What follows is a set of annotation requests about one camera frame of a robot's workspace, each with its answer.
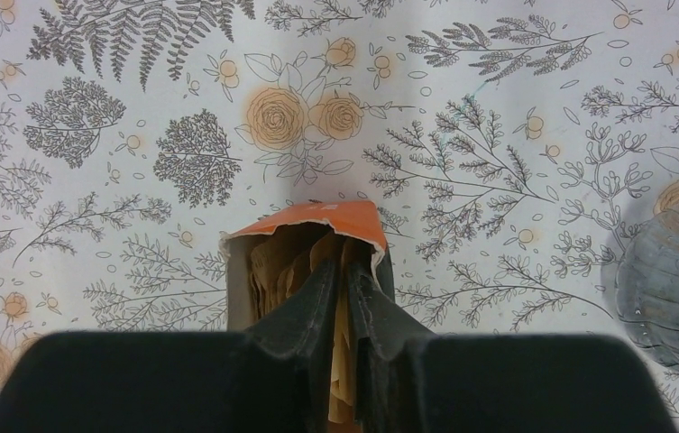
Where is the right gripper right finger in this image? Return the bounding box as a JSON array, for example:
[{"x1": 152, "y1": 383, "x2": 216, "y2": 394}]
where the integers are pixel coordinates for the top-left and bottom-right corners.
[{"x1": 347, "y1": 264, "x2": 675, "y2": 432}]

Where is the orange coffee filter box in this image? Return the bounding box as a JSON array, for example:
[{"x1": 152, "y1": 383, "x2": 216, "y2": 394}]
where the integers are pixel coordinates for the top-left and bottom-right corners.
[{"x1": 219, "y1": 200, "x2": 397, "y2": 433}]

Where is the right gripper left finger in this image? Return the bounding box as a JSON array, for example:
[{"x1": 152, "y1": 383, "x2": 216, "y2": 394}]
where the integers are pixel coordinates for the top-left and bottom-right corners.
[{"x1": 0, "y1": 260, "x2": 339, "y2": 432}]

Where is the brown paper coffee filter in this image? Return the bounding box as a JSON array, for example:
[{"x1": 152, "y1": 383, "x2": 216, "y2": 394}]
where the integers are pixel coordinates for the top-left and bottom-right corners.
[{"x1": 328, "y1": 289, "x2": 355, "y2": 424}]

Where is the floral table mat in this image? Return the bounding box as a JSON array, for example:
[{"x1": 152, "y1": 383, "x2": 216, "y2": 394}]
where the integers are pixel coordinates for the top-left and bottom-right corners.
[{"x1": 0, "y1": 0, "x2": 679, "y2": 433}]

